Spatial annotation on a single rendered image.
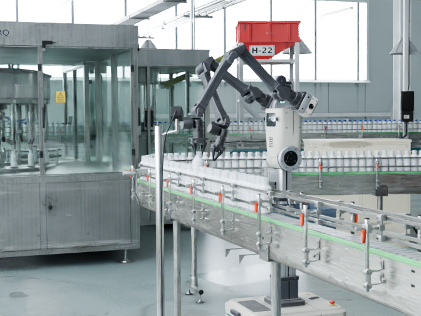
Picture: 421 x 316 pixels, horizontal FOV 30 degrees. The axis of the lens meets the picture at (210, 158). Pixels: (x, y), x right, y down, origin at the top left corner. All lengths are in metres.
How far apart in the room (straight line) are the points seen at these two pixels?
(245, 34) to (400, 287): 8.92
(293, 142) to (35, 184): 3.40
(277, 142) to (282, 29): 6.59
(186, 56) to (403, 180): 4.31
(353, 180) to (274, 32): 5.31
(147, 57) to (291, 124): 5.13
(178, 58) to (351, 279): 7.30
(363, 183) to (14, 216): 3.29
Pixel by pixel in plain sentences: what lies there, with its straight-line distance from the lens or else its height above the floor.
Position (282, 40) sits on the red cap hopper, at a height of 2.52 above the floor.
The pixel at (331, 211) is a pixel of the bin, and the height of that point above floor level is 0.93.
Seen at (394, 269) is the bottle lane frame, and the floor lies 0.95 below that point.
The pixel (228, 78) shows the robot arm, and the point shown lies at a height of 1.69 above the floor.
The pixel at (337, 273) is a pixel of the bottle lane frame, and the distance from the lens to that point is 2.96.
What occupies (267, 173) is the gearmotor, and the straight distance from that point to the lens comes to 6.11.
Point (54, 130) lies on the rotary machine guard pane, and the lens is 7.66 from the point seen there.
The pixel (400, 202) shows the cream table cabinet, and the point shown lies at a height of 0.49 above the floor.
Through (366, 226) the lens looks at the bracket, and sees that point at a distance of 2.64.
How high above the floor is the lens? 1.45
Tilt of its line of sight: 3 degrees down
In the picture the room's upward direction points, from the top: straight up
